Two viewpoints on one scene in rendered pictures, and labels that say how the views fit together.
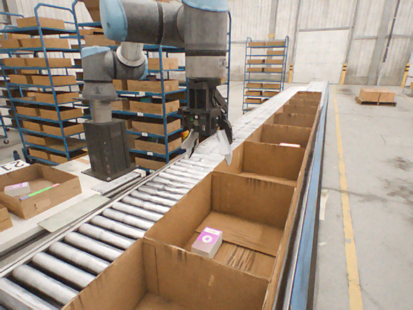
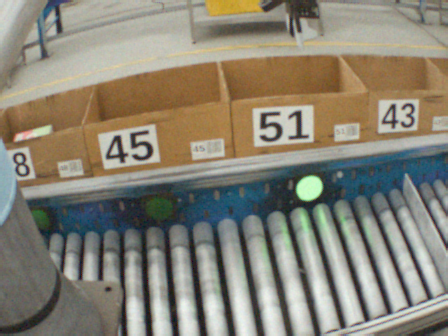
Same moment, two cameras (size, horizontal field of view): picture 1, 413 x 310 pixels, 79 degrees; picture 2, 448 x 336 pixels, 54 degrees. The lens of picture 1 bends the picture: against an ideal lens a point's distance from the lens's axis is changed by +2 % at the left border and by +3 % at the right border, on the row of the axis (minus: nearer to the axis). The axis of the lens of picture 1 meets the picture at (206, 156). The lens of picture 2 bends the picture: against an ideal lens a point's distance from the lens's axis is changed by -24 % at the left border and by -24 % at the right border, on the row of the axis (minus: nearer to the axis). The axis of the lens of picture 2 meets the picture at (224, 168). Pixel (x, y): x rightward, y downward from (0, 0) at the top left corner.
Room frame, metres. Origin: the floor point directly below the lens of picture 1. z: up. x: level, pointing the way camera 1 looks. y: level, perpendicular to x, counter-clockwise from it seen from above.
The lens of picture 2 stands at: (1.41, 1.05, 1.67)
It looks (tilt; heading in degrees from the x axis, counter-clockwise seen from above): 33 degrees down; 242
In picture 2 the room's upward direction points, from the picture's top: 6 degrees counter-clockwise
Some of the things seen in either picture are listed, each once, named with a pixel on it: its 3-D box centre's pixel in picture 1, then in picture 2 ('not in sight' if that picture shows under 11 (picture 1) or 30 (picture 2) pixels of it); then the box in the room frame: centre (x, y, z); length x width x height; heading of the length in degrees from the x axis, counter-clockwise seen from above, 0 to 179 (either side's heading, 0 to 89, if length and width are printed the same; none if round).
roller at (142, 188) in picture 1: (176, 198); (159, 292); (1.15, 0.16, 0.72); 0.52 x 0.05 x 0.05; 65
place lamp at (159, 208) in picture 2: not in sight; (159, 209); (1.03, -0.04, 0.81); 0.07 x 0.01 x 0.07; 155
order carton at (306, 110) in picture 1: (295, 119); not in sight; (1.99, -0.73, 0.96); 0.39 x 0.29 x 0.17; 155
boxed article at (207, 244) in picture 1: (207, 244); not in sight; (0.59, 0.00, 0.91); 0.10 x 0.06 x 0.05; 155
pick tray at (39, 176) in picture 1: (32, 187); not in sight; (1.14, 0.90, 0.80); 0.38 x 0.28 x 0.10; 61
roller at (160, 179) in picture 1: (188, 187); (112, 293); (1.27, 0.11, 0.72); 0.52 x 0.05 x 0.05; 65
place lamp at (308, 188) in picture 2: not in sight; (309, 189); (0.67, 0.13, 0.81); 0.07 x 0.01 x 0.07; 155
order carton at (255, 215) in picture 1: (230, 232); (295, 99); (0.57, -0.07, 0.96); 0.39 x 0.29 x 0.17; 155
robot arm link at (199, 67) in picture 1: (206, 68); not in sight; (0.58, 0.00, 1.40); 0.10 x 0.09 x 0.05; 65
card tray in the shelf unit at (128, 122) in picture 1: (121, 120); not in sight; (2.74, 0.96, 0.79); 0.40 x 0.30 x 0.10; 66
